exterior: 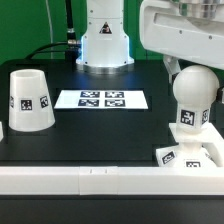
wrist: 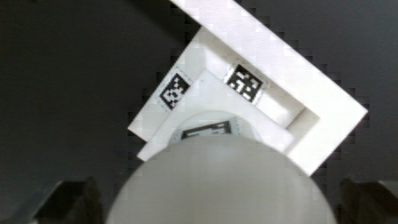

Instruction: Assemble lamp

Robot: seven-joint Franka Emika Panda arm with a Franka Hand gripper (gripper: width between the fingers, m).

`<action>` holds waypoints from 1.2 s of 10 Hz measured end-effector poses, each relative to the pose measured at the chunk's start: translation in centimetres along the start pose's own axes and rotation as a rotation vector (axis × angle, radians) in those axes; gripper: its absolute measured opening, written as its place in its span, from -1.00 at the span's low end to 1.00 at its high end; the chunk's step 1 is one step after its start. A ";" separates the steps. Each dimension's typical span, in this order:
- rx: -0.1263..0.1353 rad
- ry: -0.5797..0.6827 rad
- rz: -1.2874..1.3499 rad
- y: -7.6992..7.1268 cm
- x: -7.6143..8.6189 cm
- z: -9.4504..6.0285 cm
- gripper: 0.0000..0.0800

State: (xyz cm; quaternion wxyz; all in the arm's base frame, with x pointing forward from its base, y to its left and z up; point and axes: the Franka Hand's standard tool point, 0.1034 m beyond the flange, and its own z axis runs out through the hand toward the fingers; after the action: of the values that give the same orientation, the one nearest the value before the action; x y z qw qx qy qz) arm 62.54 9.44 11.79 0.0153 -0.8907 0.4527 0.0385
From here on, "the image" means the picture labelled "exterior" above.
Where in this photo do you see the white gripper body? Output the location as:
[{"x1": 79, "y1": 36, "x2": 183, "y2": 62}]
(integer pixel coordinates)
[{"x1": 139, "y1": 0, "x2": 224, "y2": 70}]

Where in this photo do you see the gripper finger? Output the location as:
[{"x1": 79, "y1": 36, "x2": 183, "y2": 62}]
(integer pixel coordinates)
[
  {"x1": 163, "y1": 55, "x2": 181, "y2": 84},
  {"x1": 216, "y1": 86, "x2": 224, "y2": 104}
]

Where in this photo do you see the white lamp bulb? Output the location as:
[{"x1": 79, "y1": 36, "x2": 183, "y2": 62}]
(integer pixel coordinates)
[{"x1": 173, "y1": 65, "x2": 219, "y2": 134}]

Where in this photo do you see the white lamp base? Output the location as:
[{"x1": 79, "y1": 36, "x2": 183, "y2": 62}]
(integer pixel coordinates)
[{"x1": 156, "y1": 123, "x2": 224, "y2": 168}]

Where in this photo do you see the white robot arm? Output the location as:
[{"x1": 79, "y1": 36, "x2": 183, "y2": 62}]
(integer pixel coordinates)
[{"x1": 76, "y1": 0, "x2": 224, "y2": 78}]

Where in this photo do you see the white lamp shade cone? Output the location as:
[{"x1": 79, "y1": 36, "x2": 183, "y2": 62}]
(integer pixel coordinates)
[{"x1": 9, "y1": 69, "x2": 55, "y2": 132}]

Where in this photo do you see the white marker sheet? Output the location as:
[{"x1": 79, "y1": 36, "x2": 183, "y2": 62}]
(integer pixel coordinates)
[{"x1": 54, "y1": 90, "x2": 148, "y2": 109}]

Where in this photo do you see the black cable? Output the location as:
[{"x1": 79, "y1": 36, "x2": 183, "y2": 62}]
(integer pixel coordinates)
[{"x1": 25, "y1": 0, "x2": 82, "y2": 60}]

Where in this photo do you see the white cable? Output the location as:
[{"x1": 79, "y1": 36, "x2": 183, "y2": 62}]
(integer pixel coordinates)
[{"x1": 45, "y1": 0, "x2": 55, "y2": 60}]

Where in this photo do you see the white left wall rail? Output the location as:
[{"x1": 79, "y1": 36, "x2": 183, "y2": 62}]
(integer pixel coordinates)
[{"x1": 0, "y1": 121, "x2": 4, "y2": 142}]

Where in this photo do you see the white wall rail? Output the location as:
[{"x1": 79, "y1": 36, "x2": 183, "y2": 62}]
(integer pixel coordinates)
[
  {"x1": 0, "y1": 121, "x2": 4, "y2": 142},
  {"x1": 0, "y1": 166, "x2": 224, "y2": 196}
]

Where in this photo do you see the white front wall rail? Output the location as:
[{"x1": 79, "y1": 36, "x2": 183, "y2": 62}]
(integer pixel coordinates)
[{"x1": 0, "y1": 166, "x2": 224, "y2": 196}]

